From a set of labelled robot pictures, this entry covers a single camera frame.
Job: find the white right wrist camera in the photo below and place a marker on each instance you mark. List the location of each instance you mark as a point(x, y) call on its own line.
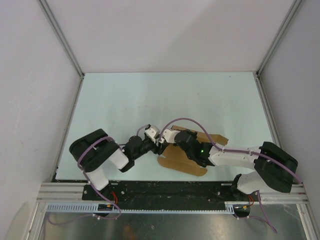
point(168, 136)

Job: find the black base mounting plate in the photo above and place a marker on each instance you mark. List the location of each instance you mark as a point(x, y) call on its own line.
point(170, 195)

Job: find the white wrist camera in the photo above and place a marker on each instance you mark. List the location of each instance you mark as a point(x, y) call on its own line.
point(152, 131)
point(168, 136)

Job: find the left aluminium corner post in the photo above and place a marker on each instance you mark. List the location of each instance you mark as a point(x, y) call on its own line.
point(57, 30)

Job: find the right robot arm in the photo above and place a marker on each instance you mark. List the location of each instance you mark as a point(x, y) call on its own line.
point(271, 167)

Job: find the right aluminium corner post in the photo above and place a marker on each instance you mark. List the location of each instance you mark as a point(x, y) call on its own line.
point(287, 21)

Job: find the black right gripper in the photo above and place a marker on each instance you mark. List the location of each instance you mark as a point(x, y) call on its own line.
point(193, 134)

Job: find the aluminium corner post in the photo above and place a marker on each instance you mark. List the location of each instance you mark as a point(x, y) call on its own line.
point(57, 30)
point(287, 21)

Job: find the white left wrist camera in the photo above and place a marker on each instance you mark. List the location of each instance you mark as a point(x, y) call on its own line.
point(152, 131)

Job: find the brown cardboard box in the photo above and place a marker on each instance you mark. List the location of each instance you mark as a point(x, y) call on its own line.
point(175, 158)

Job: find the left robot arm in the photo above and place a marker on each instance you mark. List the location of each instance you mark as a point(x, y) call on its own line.
point(94, 149)

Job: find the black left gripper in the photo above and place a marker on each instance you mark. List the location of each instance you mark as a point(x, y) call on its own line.
point(158, 149)

